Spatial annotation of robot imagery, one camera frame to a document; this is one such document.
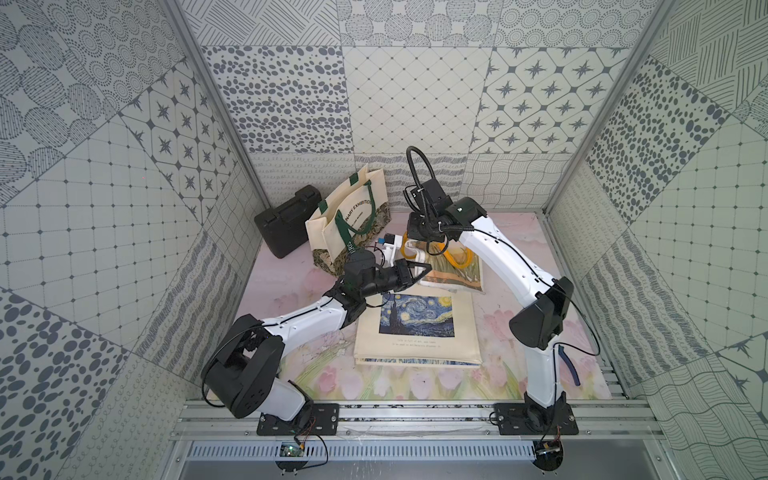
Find yellow handled white bag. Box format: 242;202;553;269
400;235;484;293

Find starry night canvas tote bag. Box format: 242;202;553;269
354;285;482;368

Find green handled exhibition tote bag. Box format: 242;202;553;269
305;166;391;277

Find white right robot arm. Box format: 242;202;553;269
404;179;573;410

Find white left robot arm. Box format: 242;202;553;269
201;250;432;429

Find pink floral table mat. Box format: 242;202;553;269
235;213;612;401

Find black plastic tool case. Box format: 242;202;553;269
254;185;322;259

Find left circuit board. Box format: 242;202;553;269
275;442;308;472

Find circuit board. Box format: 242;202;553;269
533;440;564;472
275;442;308;472

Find right circuit board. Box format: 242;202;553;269
533;440;564;472

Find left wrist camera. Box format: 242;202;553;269
377;233;403;267

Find black corrugated cable hose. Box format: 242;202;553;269
405;145;438;193

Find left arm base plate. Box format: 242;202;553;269
257;403;340;437

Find blue handled pliers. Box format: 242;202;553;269
557;345;581;387

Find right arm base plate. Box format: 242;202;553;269
489;403;579;436

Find aluminium mounting rail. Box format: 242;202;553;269
171;399;663;440

